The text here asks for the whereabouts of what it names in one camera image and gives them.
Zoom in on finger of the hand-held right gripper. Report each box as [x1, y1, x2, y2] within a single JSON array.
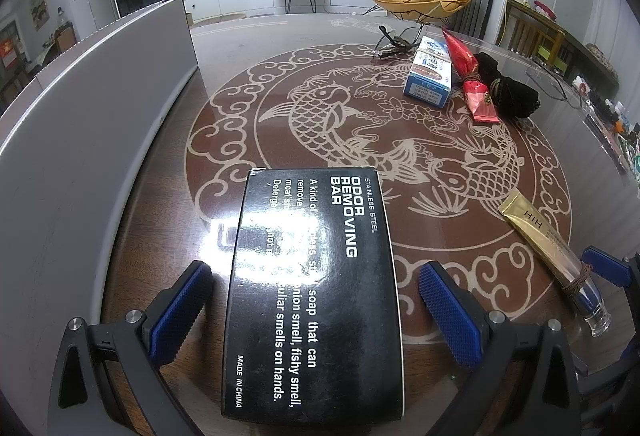
[[581, 245, 635, 288]]

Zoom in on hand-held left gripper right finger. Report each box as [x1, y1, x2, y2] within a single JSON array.
[[418, 262, 584, 436]]

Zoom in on cluster of small bottles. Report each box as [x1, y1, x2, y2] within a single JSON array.
[[572, 76, 640, 182]]

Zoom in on dark wooden sideboard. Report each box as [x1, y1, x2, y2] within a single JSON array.
[[562, 31, 621, 92]]

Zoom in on brown patterned desktop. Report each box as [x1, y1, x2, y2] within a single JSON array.
[[97, 10, 640, 436]]

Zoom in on red foil packet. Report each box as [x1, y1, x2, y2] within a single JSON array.
[[441, 27, 502, 125]]

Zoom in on black eyeglasses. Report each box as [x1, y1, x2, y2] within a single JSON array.
[[376, 24, 422, 63]]

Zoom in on black printed box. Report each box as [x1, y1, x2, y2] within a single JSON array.
[[220, 165, 406, 420]]

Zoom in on grey board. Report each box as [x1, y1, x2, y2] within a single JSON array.
[[0, 0, 199, 422]]

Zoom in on framed wall picture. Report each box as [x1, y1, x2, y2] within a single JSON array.
[[29, 0, 52, 31]]

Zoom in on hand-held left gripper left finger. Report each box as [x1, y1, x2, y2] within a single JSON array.
[[47, 260, 214, 436]]

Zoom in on thin black cable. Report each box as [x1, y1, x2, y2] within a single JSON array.
[[524, 60, 584, 110]]

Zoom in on white and blue box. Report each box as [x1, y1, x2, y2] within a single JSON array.
[[402, 35, 454, 108]]

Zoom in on gold cosmetic tube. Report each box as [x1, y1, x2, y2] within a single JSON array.
[[499, 189, 612, 338]]

